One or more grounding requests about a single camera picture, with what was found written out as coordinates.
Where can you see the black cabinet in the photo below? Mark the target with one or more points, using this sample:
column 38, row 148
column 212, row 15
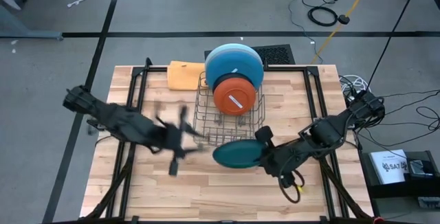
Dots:
column 395, row 191

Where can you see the light blue plate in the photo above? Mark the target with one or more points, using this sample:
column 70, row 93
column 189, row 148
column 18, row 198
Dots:
column 233, row 45

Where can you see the black round puck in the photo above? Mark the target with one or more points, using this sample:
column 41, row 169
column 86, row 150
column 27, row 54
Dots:
column 343, row 19

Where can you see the yellow towel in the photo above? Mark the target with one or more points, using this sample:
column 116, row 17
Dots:
column 184, row 76

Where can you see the black device on cabinet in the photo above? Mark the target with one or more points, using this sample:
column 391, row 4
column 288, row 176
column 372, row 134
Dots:
column 421, row 169

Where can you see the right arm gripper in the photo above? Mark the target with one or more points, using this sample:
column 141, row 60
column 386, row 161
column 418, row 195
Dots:
column 285, row 160

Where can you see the black floor vent grate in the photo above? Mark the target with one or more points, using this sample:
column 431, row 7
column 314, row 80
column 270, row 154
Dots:
column 275, row 55

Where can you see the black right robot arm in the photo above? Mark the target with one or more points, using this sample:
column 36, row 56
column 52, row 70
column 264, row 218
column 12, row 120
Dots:
column 326, row 134

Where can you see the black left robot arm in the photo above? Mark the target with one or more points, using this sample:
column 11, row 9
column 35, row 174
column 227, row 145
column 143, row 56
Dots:
column 120, row 121

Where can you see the grey keyboard device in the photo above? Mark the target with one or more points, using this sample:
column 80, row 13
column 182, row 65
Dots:
column 429, row 202

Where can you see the orange plate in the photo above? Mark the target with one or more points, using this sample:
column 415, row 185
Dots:
column 227, row 93

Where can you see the black metal table frame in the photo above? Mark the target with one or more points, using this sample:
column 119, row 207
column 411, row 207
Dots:
column 313, row 71

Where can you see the dark green plate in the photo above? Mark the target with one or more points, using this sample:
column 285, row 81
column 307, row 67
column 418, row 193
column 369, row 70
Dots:
column 237, row 153

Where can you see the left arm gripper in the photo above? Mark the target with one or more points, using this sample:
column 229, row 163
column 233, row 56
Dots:
column 172, row 138

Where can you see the white booklet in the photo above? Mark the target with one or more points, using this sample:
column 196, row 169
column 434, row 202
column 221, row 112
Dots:
column 388, row 167

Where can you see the grey desk leg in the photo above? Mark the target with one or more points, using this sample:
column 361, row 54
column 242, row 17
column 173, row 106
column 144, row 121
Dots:
column 20, row 31

